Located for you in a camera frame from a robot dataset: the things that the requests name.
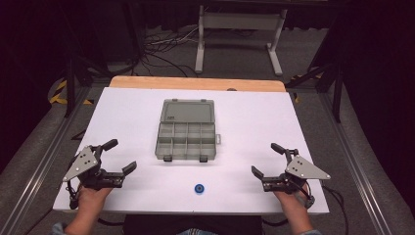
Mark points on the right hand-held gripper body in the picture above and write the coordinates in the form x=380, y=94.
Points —
x=303, y=170

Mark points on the grey plastic compartment box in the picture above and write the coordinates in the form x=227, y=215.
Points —
x=187, y=130

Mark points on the white metal stand frame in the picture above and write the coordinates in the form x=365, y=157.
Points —
x=239, y=21

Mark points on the aluminium floor rail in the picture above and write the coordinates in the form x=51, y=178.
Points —
x=355, y=163
x=39, y=169

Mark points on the black metal stand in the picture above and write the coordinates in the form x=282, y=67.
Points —
x=70, y=91
x=336, y=94

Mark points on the person's right hand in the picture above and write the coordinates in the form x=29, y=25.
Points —
x=293, y=202

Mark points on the person's left hand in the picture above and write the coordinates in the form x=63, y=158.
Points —
x=89, y=199

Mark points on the small blue round wheel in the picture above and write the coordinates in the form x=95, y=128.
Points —
x=199, y=188

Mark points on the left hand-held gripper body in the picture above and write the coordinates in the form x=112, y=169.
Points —
x=81, y=164

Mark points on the yellow black floor tape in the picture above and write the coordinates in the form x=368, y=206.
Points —
x=60, y=93

